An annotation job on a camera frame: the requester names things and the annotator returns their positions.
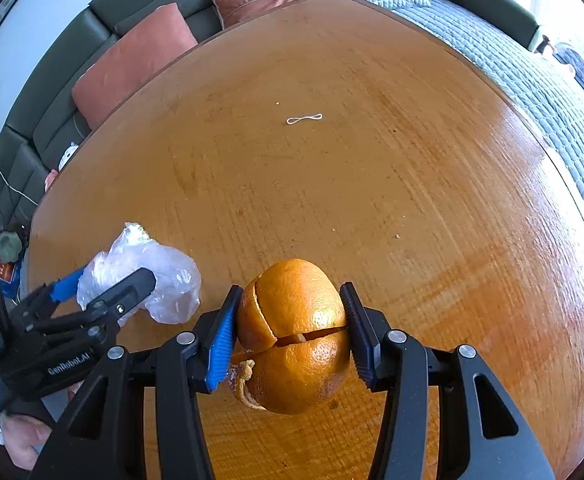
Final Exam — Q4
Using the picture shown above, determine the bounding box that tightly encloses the white plush toy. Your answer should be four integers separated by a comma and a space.
58, 142, 79, 172

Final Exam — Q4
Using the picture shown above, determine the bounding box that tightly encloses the blue shopping bag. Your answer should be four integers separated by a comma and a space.
0, 260, 24, 299

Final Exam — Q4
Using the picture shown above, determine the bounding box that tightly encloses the grey green sofa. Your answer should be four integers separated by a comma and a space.
0, 0, 548, 241

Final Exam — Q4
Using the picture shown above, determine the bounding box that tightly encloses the thin wall cable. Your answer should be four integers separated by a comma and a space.
0, 120, 40, 208

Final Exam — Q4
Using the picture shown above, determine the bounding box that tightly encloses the light blue quilted blanket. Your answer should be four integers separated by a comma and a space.
272, 0, 584, 256

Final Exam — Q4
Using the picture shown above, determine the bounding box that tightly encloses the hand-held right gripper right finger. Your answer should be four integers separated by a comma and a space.
339, 282, 555, 480

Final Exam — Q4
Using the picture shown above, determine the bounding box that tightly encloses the large orange cushion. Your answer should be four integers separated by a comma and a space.
71, 2, 199, 132

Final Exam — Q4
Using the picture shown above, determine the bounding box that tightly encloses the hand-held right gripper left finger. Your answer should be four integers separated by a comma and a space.
29, 285, 244, 480

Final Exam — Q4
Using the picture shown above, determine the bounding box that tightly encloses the clear plastic bag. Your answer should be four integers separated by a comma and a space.
76, 221, 202, 325

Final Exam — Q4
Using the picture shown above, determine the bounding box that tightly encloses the person's left hand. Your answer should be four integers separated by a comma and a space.
1, 410, 56, 470

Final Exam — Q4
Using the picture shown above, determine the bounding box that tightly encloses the orange peel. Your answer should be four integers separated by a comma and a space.
229, 258, 351, 416

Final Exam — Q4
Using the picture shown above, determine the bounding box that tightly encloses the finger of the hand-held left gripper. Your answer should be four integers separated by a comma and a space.
79, 267, 156, 329
14, 267, 88, 322

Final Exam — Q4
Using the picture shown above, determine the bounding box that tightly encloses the green hat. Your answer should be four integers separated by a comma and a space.
0, 230, 27, 261

